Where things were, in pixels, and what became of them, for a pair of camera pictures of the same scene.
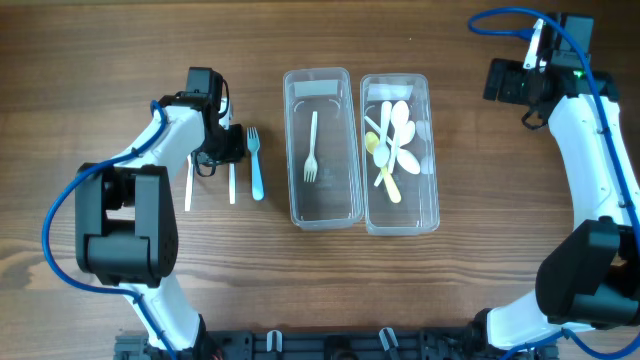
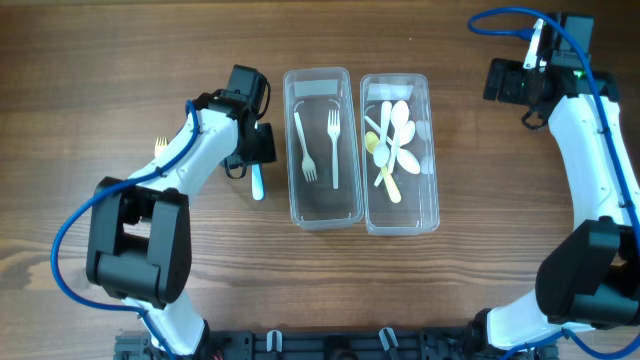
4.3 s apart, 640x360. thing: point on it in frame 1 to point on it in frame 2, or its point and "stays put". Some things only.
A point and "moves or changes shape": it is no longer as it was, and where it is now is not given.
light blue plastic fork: (253, 145) stays put
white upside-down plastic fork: (311, 164) moves or changes shape
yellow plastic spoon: (372, 140) stays put
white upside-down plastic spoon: (406, 159) stays put
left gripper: (235, 153) to (267, 150)
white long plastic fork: (232, 190) to (333, 128)
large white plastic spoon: (399, 115) stays put
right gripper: (507, 91) stays put
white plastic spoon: (408, 133) stays put
